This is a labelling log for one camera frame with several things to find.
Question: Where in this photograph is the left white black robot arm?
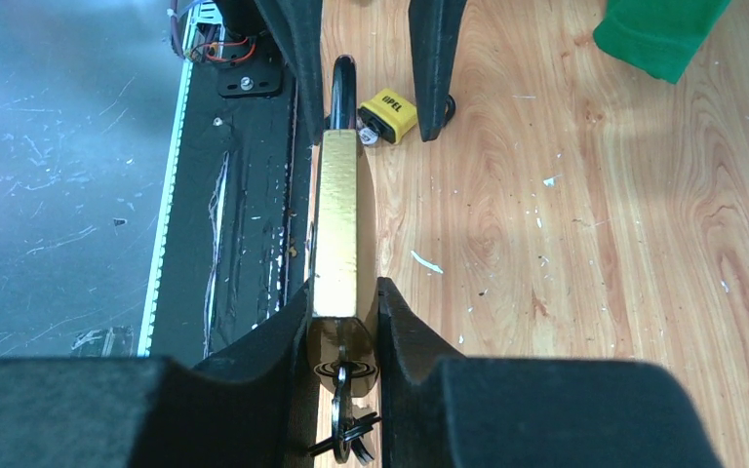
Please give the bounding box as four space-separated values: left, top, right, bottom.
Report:
216 0 466 141

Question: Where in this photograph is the yellow black padlock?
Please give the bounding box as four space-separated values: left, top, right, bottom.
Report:
354 88 419 146

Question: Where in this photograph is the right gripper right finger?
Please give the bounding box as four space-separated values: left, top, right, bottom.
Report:
378 278 721 467

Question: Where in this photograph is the brass padlock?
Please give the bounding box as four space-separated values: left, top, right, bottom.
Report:
307 55 379 464

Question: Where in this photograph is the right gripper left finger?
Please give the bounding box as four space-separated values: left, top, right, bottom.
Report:
0 288 313 467

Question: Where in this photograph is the green garment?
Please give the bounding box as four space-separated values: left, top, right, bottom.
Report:
593 0 730 84

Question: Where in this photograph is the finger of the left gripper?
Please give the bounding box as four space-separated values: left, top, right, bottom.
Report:
408 0 466 142
255 0 325 142

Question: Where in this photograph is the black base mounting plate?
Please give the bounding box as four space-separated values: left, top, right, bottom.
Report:
137 39 309 365

